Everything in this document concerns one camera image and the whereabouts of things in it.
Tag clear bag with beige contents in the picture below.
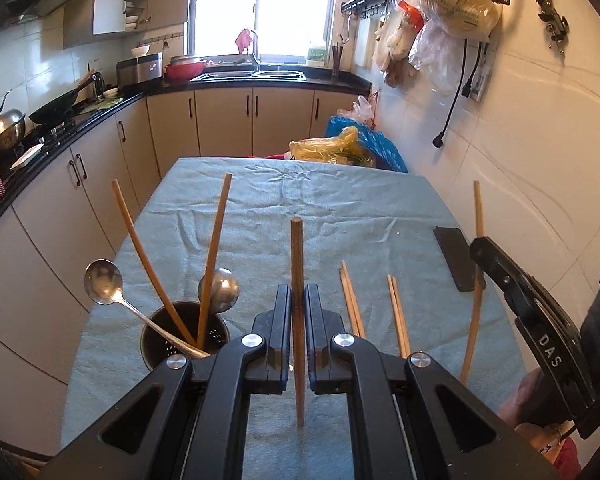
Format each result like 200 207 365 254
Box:
405 0 503 43

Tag long wooden chopstick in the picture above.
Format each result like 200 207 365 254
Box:
459 180 485 387
111 179 198 348
196 173 232 348

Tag white wall socket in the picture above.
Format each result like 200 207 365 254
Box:
471 55 492 103

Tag hanging pale plastic bags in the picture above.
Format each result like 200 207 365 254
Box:
372 10 416 88

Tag steel wok with lid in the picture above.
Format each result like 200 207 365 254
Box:
0 92 27 156

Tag red basin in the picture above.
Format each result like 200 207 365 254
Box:
165 55 208 81

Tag metal spoon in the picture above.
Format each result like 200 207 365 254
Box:
83 259 212 359
197 267 241 317

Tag chrome faucet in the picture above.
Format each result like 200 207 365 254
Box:
247 30 263 73

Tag dark grey perforated utensil holder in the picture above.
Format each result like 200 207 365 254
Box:
140 301 231 372

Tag kitchen window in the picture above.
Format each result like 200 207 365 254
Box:
192 0 341 58

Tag silver countertop appliance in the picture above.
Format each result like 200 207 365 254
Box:
116 52 165 93

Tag black wok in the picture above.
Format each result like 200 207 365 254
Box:
28 67 98 126

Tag black power cable with plug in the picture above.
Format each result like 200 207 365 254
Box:
432 40 483 150

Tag person's right hand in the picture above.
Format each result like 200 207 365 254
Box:
497 367 578 461

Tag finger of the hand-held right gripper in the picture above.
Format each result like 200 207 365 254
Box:
469 236 600 409

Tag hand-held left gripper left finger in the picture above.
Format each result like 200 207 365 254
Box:
40 284 293 480

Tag crumpled clear plastic bag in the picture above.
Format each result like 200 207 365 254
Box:
407 15 463 98

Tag black smartphone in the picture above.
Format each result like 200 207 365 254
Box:
433 226 487 293

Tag beige wall cabinets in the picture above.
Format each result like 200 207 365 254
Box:
45 0 193 51

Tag stainless steel sink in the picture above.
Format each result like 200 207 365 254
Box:
190 70 308 83

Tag gas stove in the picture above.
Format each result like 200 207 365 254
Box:
27 120 76 146

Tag white plastic bag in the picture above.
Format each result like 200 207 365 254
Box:
336 95 376 123

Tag blue plastic bag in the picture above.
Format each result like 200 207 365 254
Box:
325 115 408 173

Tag black kitchen countertop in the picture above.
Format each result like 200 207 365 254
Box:
0 77 373 241

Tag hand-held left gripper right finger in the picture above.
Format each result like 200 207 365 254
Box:
304 284 561 480

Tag black wall rack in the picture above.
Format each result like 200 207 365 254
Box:
340 0 396 18

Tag red plastic bag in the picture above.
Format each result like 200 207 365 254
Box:
397 0 427 33

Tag dark wooden chopstick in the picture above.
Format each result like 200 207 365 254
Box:
290 217 307 428

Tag yellow plastic bag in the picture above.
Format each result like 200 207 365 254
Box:
288 126 376 168

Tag beige base cabinets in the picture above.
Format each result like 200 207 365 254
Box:
0 87 371 446

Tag short wooden chopstick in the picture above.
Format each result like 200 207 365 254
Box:
342 261 366 339
337 268 361 339
387 276 407 359
392 275 412 357

